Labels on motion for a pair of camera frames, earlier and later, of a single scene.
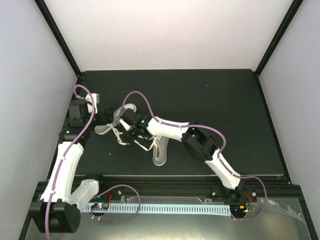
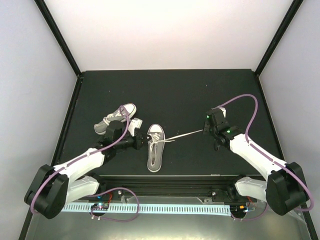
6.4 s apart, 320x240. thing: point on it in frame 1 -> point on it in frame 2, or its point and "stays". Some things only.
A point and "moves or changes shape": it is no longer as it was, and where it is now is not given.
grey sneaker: [159, 145] moves or changes shape
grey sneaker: [111, 128] stays
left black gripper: [103, 121] -> [139, 143]
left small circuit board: [104, 206] stays
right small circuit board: [241, 208] stays
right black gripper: [131, 137] -> [206, 129]
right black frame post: [292, 11] stays
